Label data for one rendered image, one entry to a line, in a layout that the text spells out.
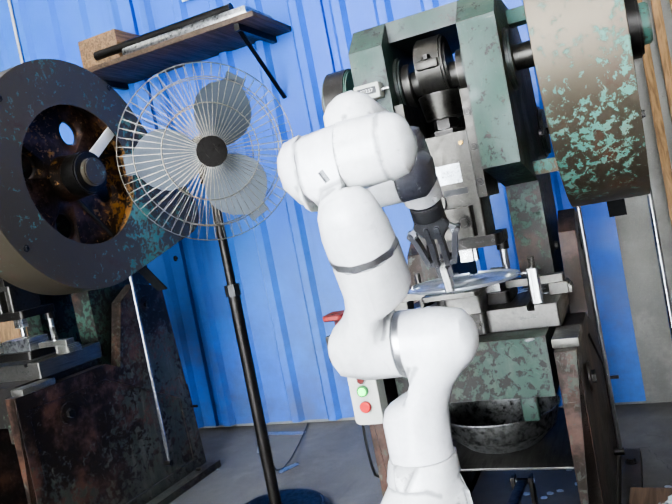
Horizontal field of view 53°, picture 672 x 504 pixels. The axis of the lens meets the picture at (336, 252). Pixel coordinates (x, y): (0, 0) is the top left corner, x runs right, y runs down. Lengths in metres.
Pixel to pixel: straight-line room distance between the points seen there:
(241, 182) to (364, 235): 1.34
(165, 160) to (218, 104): 0.25
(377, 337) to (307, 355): 2.34
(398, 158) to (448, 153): 0.83
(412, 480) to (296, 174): 0.52
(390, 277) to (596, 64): 0.67
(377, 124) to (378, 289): 0.24
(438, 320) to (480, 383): 0.65
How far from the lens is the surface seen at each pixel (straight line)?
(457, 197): 1.80
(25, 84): 2.50
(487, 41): 1.76
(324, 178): 1.00
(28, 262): 2.33
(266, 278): 3.39
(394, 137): 0.97
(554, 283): 1.84
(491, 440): 1.85
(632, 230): 3.00
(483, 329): 1.73
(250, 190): 2.23
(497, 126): 1.73
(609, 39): 1.45
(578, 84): 1.47
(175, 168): 2.23
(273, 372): 3.53
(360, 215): 0.95
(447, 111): 1.84
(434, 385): 1.09
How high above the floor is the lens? 1.01
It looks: 3 degrees down
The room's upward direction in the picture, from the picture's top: 11 degrees counter-clockwise
